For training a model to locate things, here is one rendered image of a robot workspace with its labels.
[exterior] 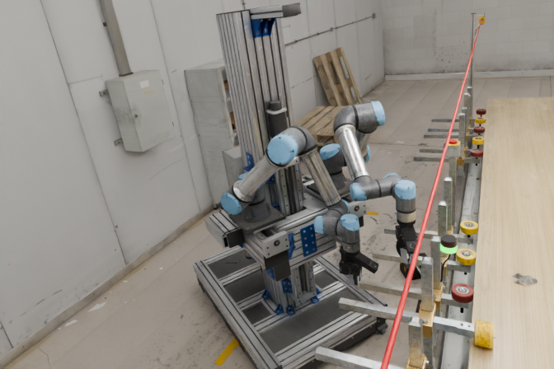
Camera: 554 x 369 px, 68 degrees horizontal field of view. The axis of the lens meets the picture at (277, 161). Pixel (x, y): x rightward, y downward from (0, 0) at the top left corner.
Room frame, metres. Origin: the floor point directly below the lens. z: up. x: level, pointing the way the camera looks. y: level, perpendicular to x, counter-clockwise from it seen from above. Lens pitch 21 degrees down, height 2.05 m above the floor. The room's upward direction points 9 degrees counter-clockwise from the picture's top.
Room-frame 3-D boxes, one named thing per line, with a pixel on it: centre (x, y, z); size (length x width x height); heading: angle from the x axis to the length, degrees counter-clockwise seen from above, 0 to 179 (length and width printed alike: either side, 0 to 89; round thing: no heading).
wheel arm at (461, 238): (1.82, -0.71, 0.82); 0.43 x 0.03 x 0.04; 61
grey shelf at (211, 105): (4.38, 0.34, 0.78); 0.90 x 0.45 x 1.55; 146
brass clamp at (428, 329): (1.13, -0.44, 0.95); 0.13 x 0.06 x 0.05; 151
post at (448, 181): (1.81, -0.82, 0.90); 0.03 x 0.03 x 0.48; 61
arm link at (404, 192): (1.41, -0.47, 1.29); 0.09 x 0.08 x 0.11; 3
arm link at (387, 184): (1.50, -0.45, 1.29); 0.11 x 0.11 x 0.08; 3
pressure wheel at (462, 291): (1.29, -0.64, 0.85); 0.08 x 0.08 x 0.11
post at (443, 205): (1.59, -0.69, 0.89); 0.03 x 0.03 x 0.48; 61
